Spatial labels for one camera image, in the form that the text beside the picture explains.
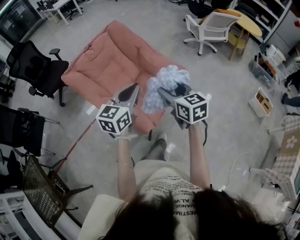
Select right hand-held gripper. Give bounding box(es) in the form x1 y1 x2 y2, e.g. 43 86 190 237
158 84 211 131

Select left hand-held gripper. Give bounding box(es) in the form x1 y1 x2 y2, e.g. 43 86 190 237
95 83 141 139

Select light blue cloth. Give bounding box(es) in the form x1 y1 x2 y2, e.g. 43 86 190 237
142 65 191 115

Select pink cushioned sofa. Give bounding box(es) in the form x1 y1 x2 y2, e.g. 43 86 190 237
61 20 188 135

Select person's right forearm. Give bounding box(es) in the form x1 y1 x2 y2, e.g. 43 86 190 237
188 124 211 191

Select person's left forearm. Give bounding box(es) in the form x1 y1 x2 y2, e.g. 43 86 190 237
116 135 138 203

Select person's grey trousers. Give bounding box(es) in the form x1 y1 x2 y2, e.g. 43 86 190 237
140 139 168 162

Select white office chair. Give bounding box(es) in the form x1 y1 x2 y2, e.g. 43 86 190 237
183 11 242 56

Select white storage box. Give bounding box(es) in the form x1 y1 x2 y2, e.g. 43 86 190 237
248 87 274 118

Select clear plastic bin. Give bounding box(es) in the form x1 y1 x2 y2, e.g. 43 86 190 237
248 51 287 89

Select black office chair with armrests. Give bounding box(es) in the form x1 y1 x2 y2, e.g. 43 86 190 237
6 40 70 107

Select round wooden table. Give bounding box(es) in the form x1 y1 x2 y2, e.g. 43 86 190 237
214 8 263 61

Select white kettle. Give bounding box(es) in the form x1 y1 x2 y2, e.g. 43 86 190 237
267 44 285 62

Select black plastic bag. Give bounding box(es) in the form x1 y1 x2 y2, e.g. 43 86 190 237
20 114 39 138

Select white desk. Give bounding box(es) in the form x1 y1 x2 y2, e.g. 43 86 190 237
38 0 81 26

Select black mesh chair metal legs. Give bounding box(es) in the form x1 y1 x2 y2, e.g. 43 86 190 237
0 104 60 158

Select tall white shelf unit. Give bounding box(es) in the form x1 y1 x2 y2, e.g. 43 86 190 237
228 0 294 45

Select checkered cloth table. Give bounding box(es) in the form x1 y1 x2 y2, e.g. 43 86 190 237
249 114 300 200

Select black mesh chair near left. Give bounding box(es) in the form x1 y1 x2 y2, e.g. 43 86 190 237
22 154 94 229

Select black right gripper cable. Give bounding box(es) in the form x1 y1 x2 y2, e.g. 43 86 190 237
201 120 210 146

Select thin chain bracelet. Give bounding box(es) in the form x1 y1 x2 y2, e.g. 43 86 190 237
116 159 135 170

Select white cable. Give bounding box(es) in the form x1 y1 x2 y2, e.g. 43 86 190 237
220 127 270 191

